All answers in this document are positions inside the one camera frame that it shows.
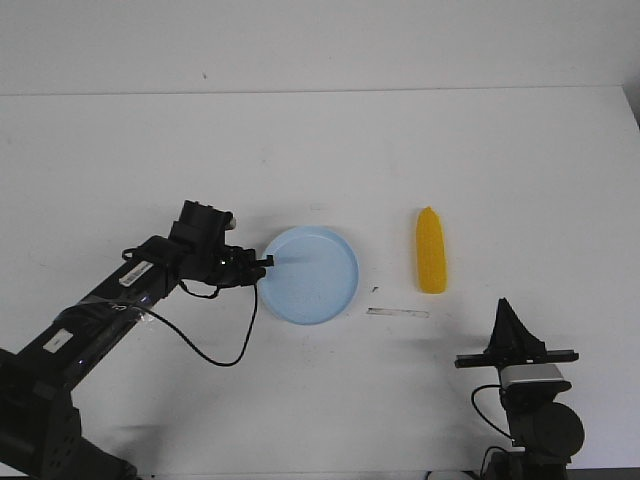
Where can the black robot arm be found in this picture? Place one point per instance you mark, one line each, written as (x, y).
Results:
(544, 433)
(41, 431)

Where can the yellow corn cob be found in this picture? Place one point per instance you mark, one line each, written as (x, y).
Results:
(431, 258)

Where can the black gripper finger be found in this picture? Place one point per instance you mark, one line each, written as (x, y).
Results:
(255, 275)
(509, 334)
(253, 259)

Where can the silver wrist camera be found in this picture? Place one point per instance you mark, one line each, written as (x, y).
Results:
(541, 376)

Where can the light blue round plate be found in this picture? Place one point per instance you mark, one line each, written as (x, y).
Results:
(314, 278)

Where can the clear tape strip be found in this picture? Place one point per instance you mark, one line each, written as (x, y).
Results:
(397, 312)

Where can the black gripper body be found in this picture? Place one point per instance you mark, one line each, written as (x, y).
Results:
(502, 358)
(205, 257)

